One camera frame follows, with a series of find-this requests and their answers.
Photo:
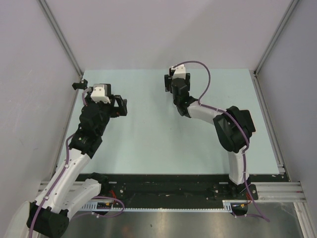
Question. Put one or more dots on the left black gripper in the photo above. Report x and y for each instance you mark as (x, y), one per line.
(120, 109)

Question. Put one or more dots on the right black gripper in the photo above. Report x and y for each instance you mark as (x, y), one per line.
(168, 82)

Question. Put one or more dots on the black round-base phone stand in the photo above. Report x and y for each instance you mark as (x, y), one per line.
(81, 85)

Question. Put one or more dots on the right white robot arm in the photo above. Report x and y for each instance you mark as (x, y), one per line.
(234, 127)

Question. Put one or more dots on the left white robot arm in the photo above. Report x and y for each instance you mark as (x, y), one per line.
(55, 206)

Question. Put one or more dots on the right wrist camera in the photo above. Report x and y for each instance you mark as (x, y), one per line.
(178, 71)

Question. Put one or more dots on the right aluminium frame post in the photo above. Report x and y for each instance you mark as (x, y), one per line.
(278, 32)

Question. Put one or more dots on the aluminium frame post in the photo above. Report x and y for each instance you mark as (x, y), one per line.
(59, 35)
(278, 32)

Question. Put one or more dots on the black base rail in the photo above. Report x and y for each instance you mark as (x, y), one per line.
(177, 191)

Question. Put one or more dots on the white slotted cable duct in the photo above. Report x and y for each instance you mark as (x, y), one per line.
(98, 206)

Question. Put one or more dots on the left aluminium frame post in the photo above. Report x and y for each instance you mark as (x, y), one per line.
(59, 35)

